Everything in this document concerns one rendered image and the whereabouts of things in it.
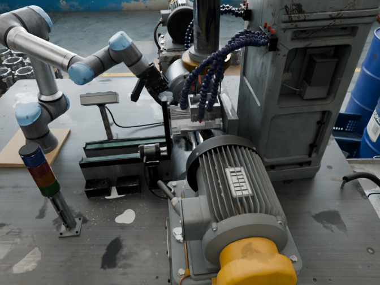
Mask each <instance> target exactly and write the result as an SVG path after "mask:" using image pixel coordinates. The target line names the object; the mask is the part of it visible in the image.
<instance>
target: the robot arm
mask: <svg viewBox="0 0 380 285"><path fill-rule="evenodd" d="M52 29H53V25H52V22H51V20H50V18H49V16H48V14H47V13H46V12H45V11H44V10H43V9H41V8H40V7H38V6H25V7H23V8H20V9H18V10H14V11H11V12H7V13H4V14H2V15H0V43H1V44H2V45H3V46H4V47H6V48H8V49H10V50H12V51H14V52H22V53H25V54H27V55H28V56H29V59H30V62H31V65H32V69H33V73H34V76H35V78H36V82H37V86H38V89H39V92H38V93H37V97H38V102H29V103H25V104H23V105H21V106H20V107H18V109H17V110H16V112H15V117H16V121H17V123H18V124H19V126H20V128H21V130H22V132H23V134H24V136H25V144H28V143H38V144H39V145H40V147H41V149H42V151H43V153H44V154H48V153H50V152H52V151H53V150H54V149H55V148H56V147H57V146H58V140H57V137H56V136H55V135H53V133H52V132H51V131H50V130H49V127H48V124H49V123H51V122H52V121H54V120H55V119H56V118H58V117H59V116H61V115H63V114H64V113H65V112H66V111H67V110H68V109H69V108H70V100H69V98H68V97H67V95H66V94H65V93H64V92H63V91H61V90H60V89H58V86H57V82H56V79H55V75H54V70H53V67H55V68H58V69H60V70H62V71H64V72H66V73H68V75H69V77H70V79H71V80H72V81H73V82H74V83H75V84H77V85H85V84H86V83H89V82H91V81H92V80H93V79H95V78H96V77H97V76H99V75H100V74H102V73H104V72H105V71H107V70H108V69H110V68H112V67H113V66H116V65H117V64H120V63H122V62H123V63H124V64H125V65H126V66H127V67H128V68H129V70H130V71H131V72H132V73H133V74H134V75H135V76H136V77H137V78H138V81H137V83H136V85H135V87H134V89H133V91H132V92H131V95H130V98H131V101H133V102H137V100H138V99H139V97H140V94H141V92H142V90H143V87H144V86H145V88H146V89H147V91H148V93H149V94H150V95H151V96H152V97H153V99H154V100H155V101H156V102H157V103H158V104H159V105H161V106H162V104H161V97H167V101H169V103H170V102H171V101H172V100H173V97H172V95H173V93H172V92H165V91H166V90H168V89H169V87H168V86H167V85H168V84H169V82H168V78H167V77H166V76H165V74H164V73H163V72H162V71H161V72H159V70H158V69H157V68H156V66H155V63H154V62H153V61H152V62H151V63H149V62H148V61H147V60H146V58H145V57H144V56H143V55H142V53H141V52H140V51H139V49H138V48H137V47H136V45H135V44H134V43H133V42H132V40H131V39H130V38H129V37H128V36H127V34H126V33H125V32H123V31H121V32H118V33H117V34H115V35H113V36H112V38H111V39H109V42H108V44H109V45H108V46H107V47H105V48H103V49H99V50H97V51H96V52H95V53H94V54H92V55H90V56H88V57H86V58H83V57H81V56H79V55H77V54H74V53H72V52H70V51H68V50H66V49H63V48H61V47H59V46H57V45H54V44H52V43H50V42H49V41H50V38H49V34H48V33H50V32H51V30H52Z"/></svg>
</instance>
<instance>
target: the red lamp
mask: <svg viewBox="0 0 380 285"><path fill-rule="evenodd" d="M27 169H28V171H29V172H30V174H31V176H32V177H34V178H40V177H43V176H45V175H47V174H48V173H49V172H50V170H51V167H50V165H49V163H48V161H47V159H46V160H45V162H44V163H43V164H41V165H39V166H37V167H33V168H29V167H27Z"/></svg>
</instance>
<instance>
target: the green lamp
mask: <svg viewBox="0 0 380 285"><path fill-rule="evenodd" d="M38 188H39V190H40V191H41V193H42V194H43V195H45V196H50V195H53V194H54V193H56V192H57V191H58V190H59V183H58V181H57V179H56V178H55V181H54V182H53V183H52V184H51V185H49V186H47V187H38Z"/></svg>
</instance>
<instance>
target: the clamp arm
mask: <svg viewBox="0 0 380 285"><path fill-rule="evenodd" d="M161 104H162V114H163V123H164V129H165V139H166V147H165V148H166V149H165V150H166V151H165V152H167V155H168V156H170V155H171V151H172V147H171V141H172V135H170V125H169V114H168V107H169V101H167V97H161Z"/></svg>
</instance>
